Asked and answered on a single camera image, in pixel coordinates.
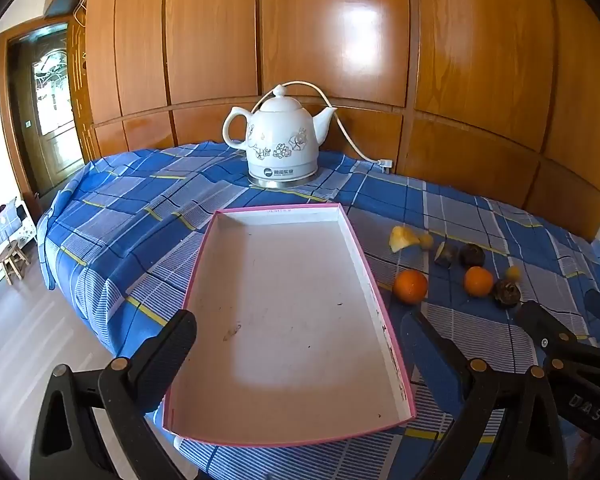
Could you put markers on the carved wooden door leaf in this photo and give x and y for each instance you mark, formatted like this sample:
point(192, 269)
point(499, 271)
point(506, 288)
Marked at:
point(80, 110)

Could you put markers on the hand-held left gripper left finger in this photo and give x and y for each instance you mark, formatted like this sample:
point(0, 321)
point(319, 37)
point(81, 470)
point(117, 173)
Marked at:
point(172, 340)

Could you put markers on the white power plug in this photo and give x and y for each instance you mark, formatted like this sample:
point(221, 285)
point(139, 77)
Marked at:
point(386, 164)

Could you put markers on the pink-rimmed cardboard box tray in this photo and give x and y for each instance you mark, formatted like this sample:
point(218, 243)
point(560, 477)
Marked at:
point(290, 310)

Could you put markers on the small wooden stool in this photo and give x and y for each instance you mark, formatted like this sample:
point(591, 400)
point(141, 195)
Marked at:
point(11, 252)

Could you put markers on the yellow peeled fruit piece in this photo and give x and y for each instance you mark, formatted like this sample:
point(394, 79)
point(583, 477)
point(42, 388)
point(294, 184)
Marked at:
point(399, 239)

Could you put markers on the white floral ceramic kettle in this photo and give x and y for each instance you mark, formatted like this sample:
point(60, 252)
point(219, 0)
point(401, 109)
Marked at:
point(280, 150)

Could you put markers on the blue plaid tablecloth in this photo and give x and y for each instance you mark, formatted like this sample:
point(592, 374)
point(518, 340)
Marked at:
point(130, 220)

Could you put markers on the wooden wardrobe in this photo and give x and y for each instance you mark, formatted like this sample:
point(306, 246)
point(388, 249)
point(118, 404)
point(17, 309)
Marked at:
point(330, 35)

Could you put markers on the tan longan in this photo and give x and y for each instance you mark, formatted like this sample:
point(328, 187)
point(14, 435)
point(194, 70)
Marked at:
point(513, 273)
point(425, 241)

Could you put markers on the dark brown water chestnut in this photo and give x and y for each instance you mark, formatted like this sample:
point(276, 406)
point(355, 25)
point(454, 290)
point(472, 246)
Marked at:
point(507, 293)
point(472, 255)

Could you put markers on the orange tangerine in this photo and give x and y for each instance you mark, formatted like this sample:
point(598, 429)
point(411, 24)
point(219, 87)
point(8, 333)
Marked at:
point(478, 281)
point(410, 286)

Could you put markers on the small sugarcane piece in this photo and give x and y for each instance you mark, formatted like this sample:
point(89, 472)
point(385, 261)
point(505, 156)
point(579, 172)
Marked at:
point(445, 254)

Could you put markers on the wooden door with glass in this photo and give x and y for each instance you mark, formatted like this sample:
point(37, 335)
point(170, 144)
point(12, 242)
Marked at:
point(55, 150)

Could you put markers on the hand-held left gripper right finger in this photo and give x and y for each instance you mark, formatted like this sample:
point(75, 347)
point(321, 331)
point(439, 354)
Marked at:
point(425, 345)

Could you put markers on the white low cabinet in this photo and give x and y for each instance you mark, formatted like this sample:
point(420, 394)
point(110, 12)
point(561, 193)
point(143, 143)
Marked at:
point(0, 270)

